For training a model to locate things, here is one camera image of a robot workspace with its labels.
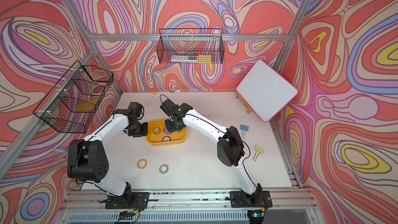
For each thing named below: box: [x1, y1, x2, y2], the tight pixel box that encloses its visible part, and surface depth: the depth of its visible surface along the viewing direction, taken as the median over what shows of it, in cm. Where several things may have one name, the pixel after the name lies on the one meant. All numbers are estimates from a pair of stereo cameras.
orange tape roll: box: [136, 158, 148, 170], surface depth 87 cm
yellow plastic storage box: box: [146, 119, 188, 147], surface depth 97 cm
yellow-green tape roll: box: [152, 127, 162, 136], surface depth 99 cm
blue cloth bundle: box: [52, 148, 69, 153], surface depth 66 cm
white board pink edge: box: [236, 59, 300, 123], surface depth 98 cm
